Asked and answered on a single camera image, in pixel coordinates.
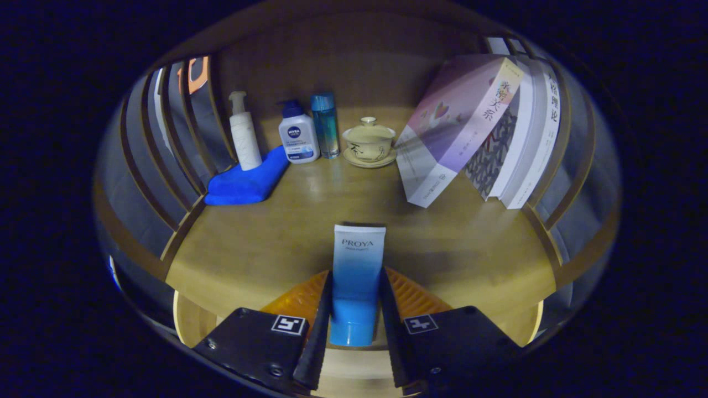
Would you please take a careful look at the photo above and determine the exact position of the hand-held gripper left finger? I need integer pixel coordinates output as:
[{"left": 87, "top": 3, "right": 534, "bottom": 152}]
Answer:
[{"left": 192, "top": 269, "right": 334, "bottom": 394}]

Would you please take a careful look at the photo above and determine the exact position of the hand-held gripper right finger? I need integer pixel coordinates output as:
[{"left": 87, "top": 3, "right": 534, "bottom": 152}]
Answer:
[{"left": 378, "top": 267, "right": 522, "bottom": 394}]

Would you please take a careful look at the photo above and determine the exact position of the blue gradient cosmetic tube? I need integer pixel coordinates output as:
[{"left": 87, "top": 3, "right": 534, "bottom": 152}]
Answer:
[{"left": 329, "top": 223, "right": 387, "bottom": 347}]

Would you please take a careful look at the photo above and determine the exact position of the wooden countertop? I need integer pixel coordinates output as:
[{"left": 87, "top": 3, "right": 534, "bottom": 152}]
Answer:
[{"left": 165, "top": 105, "right": 556, "bottom": 321}]

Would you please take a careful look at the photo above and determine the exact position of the wooden cabinet with slatted sides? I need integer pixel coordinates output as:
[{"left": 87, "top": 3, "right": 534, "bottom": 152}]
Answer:
[{"left": 91, "top": 0, "right": 620, "bottom": 354}]

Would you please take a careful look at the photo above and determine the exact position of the blue folded towel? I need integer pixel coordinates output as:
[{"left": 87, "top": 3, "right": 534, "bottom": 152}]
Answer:
[{"left": 204, "top": 145, "right": 290, "bottom": 206}]

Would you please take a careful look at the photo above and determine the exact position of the beige lidded tea cup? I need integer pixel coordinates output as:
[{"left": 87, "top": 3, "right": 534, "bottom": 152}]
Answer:
[{"left": 342, "top": 117, "right": 398, "bottom": 169}]

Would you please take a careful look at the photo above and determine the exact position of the white lotion bottle blue cap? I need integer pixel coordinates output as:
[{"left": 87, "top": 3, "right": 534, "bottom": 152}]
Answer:
[{"left": 277, "top": 99, "right": 321, "bottom": 164}]

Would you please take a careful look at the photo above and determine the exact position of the white pump bottle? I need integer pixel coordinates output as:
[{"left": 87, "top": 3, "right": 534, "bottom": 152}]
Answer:
[{"left": 228, "top": 91, "right": 263, "bottom": 171}]

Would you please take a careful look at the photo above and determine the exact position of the teal clear bottle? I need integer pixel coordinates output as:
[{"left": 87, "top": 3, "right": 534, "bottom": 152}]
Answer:
[{"left": 310, "top": 92, "right": 341, "bottom": 160}]

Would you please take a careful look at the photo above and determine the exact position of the dark patterned cover book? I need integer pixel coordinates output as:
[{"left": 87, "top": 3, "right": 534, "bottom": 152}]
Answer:
[{"left": 464, "top": 72, "right": 537, "bottom": 201}]

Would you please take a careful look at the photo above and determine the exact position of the pink purple book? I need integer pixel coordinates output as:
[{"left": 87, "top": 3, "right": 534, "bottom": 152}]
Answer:
[{"left": 394, "top": 54, "right": 525, "bottom": 209}]

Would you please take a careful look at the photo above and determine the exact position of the white spine book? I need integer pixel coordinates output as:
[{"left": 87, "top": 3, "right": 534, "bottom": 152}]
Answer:
[{"left": 501, "top": 69, "right": 562, "bottom": 210}]

